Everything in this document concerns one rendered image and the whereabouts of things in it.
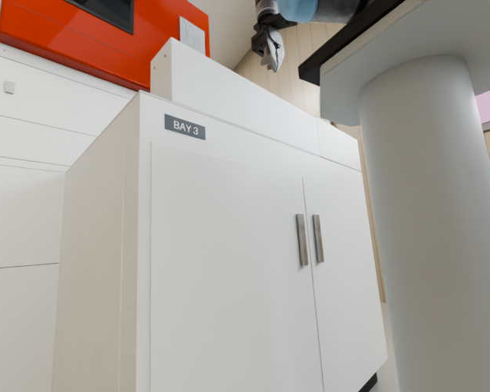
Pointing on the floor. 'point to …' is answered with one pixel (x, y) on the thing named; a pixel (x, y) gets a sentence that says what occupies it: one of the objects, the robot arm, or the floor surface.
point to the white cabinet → (212, 264)
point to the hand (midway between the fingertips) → (276, 67)
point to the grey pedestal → (432, 183)
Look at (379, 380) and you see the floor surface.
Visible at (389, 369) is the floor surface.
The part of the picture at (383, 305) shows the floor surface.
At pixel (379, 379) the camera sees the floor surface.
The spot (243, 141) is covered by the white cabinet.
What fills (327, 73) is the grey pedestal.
